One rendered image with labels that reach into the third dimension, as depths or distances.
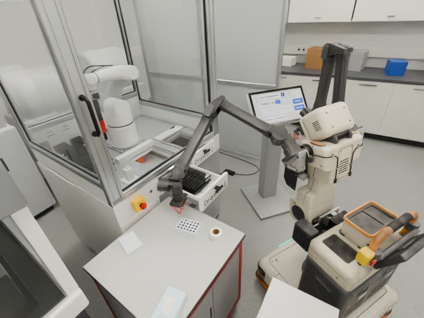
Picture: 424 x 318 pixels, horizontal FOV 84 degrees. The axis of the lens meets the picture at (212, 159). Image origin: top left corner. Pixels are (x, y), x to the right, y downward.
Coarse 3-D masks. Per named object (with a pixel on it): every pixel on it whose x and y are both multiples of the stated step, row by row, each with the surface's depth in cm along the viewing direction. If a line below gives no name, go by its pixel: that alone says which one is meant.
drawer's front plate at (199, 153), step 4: (212, 140) 188; (208, 144) 183; (212, 144) 188; (200, 148) 178; (204, 148) 180; (208, 148) 185; (212, 148) 189; (196, 152) 173; (200, 152) 177; (212, 152) 191; (196, 156) 174; (200, 156) 178; (192, 160) 171; (196, 160) 175; (200, 160) 180; (192, 164) 173; (196, 164) 177
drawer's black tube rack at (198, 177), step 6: (192, 168) 161; (186, 174) 156; (192, 174) 155; (198, 174) 155; (204, 174) 155; (186, 180) 156; (192, 180) 150; (198, 180) 149; (186, 186) 150; (192, 186) 145; (192, 192) 145
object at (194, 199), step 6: (198, 168) 162; (168, 174) 159; (210, 174) 158; (216, 174) 155; (210, 180) 159; (204, 186) 154; (186, 192) 141; (198, 192) 149; (192, 198) 140; (198, 204) 139
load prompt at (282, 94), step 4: (276, 92) 203; (280, 92) 204; (284, 92) 204; (260, 96) 199; (264, 96) 200; (268, 96) 201; (272, 96) 201; (276, 96) 202; (280, 96) 203; (284, 96) 204; (288, 96) 205; (260, 100) 198
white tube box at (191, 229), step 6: (180, 222) 135; (186, 222) 134; (192, 222) 135; (198, 222) 134; (180, 228) 131; (186, 228) 130; (192, 228) 130; (198, 228) 131; (186, 234) 130; (192, 234) 128
